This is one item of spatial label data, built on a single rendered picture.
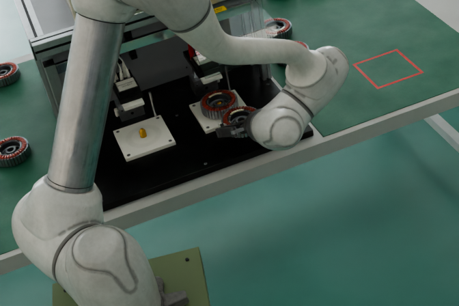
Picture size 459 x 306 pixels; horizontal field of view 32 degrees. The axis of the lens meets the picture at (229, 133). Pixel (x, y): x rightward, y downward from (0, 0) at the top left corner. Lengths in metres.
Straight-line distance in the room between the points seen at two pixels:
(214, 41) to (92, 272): 0.51
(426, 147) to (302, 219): 0.64
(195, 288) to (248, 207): 1.38
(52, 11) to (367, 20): 1.06
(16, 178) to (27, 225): 0.63
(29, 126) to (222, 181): 0.71
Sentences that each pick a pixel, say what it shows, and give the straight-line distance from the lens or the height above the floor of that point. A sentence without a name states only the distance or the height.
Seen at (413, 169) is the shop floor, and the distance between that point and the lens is 3.28.
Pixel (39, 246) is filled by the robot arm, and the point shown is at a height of 1.01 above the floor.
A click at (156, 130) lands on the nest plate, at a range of 2.34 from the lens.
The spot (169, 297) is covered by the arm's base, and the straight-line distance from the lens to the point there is 1.78.
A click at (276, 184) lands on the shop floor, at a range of 3.26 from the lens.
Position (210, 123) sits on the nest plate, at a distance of 2.32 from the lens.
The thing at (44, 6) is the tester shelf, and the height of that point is 1.11.
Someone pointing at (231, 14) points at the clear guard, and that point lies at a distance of 2.26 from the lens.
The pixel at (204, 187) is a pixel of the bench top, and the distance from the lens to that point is 2.17.
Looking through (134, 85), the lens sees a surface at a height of 0.92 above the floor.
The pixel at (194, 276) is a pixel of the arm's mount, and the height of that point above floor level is 0.82.
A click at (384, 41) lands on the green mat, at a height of 0.75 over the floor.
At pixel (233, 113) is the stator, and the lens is 2.24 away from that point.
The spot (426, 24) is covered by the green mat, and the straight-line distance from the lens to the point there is 2.73.
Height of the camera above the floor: 2.16
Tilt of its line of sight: 37 degrees down
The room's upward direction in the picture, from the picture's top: 11 degrees counter-clockwise
